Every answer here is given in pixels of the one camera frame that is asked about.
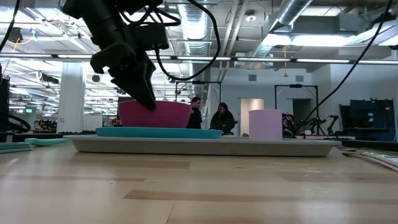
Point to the silver air duct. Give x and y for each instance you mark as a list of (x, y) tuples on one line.
[(195, 25), (287, 15)]

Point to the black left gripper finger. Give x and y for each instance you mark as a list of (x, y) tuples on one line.
[(136, 87), (149, 73)]

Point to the grey plastic tray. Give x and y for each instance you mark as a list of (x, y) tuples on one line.
[(202, 147)]

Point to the black background frame stand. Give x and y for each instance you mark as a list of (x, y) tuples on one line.
[(295, 86), (199, 82)]

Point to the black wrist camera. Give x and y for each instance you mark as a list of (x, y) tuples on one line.
[(152, 37)]

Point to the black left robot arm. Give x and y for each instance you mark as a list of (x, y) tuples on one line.
[(93, 9)]

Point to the blue cabinet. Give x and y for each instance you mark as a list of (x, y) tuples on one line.
[(370, 119)]

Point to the blue round plate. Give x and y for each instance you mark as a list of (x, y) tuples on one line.
[(158, 133)]

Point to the black metal table frame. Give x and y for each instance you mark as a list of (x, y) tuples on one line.
[(3, 102)]

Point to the teal napkin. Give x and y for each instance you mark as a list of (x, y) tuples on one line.
[(14, 147)]

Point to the person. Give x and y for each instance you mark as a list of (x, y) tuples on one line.
[(195, 113), (289, 124), (222, 119)]

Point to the magenta bowl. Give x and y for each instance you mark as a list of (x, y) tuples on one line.
[(164, 115)]

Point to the black background robot arm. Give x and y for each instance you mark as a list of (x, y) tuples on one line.
[(323, 121)]

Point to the lilac plastic mug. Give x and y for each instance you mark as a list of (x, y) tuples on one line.
[(265, 124)]

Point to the white pillar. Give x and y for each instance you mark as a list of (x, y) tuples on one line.
[(71, 99)]

